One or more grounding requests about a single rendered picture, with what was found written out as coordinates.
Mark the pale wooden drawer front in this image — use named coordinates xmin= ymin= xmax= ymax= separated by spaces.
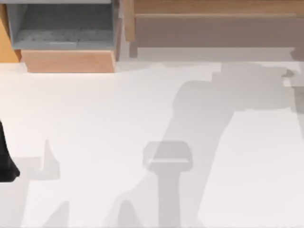
xmin=20 ymin=49 xmax=116 ymax=73

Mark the open wooden shelf unit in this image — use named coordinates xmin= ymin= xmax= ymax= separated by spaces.
xmin=124 ymin=0 xmax=304 ymax=58

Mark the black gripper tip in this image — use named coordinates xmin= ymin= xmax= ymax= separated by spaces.
xmin=0 ymin=121 xmax=20 ymax=183

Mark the wooden cupboard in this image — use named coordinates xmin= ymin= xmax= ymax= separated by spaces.
xmin=0 ymin=3 xmax=22 ymax=64

